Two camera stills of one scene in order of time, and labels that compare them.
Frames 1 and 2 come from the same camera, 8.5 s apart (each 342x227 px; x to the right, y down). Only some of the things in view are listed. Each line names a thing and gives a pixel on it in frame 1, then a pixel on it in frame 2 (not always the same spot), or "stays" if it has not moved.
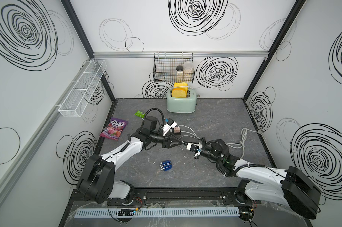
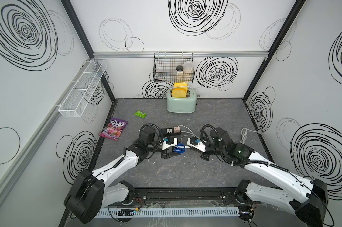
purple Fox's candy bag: (114, 129) stays
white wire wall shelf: (73, 103) stays
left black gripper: (166, 142) -> (166, 155)
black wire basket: (174, 67) stays
